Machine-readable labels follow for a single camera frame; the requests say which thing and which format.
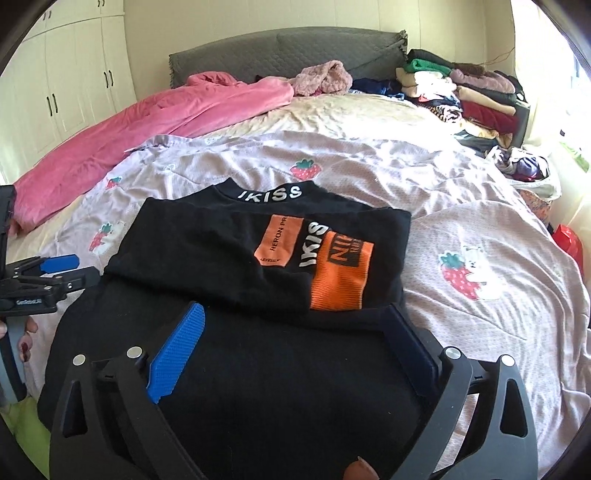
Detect dark blue cloth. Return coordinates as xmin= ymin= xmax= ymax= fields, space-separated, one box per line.
xmin=352 ymin=78 xmax=402 ymax=99

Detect stack of folded clothes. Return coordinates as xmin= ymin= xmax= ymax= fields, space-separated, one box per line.
xmin=396 ymin=48 xmax=527 ymax=139

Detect white plastic bag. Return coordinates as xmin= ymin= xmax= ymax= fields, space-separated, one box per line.
xmin=517 ymin=171 xmax=563 ymax=201

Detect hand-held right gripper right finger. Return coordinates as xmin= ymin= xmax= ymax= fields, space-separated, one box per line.
xmin=381 ymin=304 xmax=540 ymax=480

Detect pink blanket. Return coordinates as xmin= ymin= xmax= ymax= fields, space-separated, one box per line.
xmin=14 ymin=71 xmax=295 ymax=234

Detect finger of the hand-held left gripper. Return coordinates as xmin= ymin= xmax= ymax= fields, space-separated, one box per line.
xmin=6 ymin=254 xmax=81 ymax=278
xmin=28 ymin=266 xmax=101 ymax=296

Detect black sweater with orange patches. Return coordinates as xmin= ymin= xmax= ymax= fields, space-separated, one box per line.
xmin=37 ymin=180 xmax=432 ymax=480

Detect black white striped cloth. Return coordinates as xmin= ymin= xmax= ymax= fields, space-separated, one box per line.
xmin=431 ymin=105 xmax=463 ymax=124

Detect red bag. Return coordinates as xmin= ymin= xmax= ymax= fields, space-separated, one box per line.
xmin=551 ymin=224 xmax=585 ymax=278

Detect black bin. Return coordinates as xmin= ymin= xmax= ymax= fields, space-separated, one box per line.
xmin=508 ymin=99 xmax=532 ymax=148

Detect purple clothes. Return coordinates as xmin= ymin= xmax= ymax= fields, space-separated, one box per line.
xmin=496 ymin=148 xmax=550 ymax=182

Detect green cloth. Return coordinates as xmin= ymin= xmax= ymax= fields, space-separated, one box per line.
xmin=0 ymin=397 xmax=51 ymax=480

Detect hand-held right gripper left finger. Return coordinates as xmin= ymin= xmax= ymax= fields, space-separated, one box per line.
xmin=48 ymin=301 xmax=208 ymax=480

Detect grey padded headboard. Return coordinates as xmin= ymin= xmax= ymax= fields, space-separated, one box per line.
xmin=168 ymin=28 xmax=409 ymax=88

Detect person's right hand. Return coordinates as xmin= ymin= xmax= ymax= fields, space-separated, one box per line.
xmin=344 ymin=457 xmax=376 ymax=480

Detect person's left hand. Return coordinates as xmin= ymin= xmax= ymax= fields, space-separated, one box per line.
xmin=17 ymin=318 xmax=39 ymax=364

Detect light purple strawberry quilt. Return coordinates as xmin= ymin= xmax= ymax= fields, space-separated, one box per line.
xmin=25 ymin=131 xmax=591 ymax=480

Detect white wardrobe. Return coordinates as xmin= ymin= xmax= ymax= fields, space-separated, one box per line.
xmin=0 ymin=0 xmax=130 ymax=162

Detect pink fluffy garment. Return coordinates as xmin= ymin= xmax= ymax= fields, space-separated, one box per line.
xmin=294 ymin=60 xmax=354 ymax=97

